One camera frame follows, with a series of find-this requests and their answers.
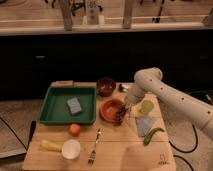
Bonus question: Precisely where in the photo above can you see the dark red grape bunch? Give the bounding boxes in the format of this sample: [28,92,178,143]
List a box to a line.
[115,105,127,125]

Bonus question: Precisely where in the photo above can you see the red bowl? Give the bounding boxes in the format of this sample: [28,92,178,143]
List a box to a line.
[99,99,123,124]

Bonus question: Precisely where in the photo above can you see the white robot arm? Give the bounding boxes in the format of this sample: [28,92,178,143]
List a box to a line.
[126,67,213,140]

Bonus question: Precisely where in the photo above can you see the dark brown bowl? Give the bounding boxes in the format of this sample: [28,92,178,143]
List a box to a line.
[96,78,116,97]

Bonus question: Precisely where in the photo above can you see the white bowl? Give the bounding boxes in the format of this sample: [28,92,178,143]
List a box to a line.
[62,139,81,160]

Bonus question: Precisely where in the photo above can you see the small black object on table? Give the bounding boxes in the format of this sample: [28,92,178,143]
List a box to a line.
[118,84,128,92]

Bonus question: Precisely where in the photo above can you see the green cup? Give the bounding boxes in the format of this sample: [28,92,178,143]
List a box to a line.
[139,100,154,115]

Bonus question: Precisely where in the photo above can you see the blue grey cloth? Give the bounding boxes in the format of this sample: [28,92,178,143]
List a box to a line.
[135,116,156,137]

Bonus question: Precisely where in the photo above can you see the green chili pepper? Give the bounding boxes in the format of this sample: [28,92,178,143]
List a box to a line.
[143,127,165,146]

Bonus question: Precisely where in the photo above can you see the blue sponge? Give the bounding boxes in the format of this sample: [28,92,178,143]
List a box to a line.
[67,97,82,115]

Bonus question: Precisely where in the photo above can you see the orange fruit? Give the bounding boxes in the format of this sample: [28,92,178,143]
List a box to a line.
[68,124,81,137]

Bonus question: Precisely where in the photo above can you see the green plastic tray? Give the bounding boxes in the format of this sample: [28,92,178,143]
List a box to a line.
[39,86,96,125]

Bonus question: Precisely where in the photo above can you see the silver fork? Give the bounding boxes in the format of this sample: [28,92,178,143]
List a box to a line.
[87,129,102,165]

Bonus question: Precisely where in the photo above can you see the yellow corn cob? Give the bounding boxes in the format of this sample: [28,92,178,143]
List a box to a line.
[41,140,61,152]

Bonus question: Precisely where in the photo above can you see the black cable on floor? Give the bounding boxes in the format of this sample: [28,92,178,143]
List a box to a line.
[168,124,199,171]

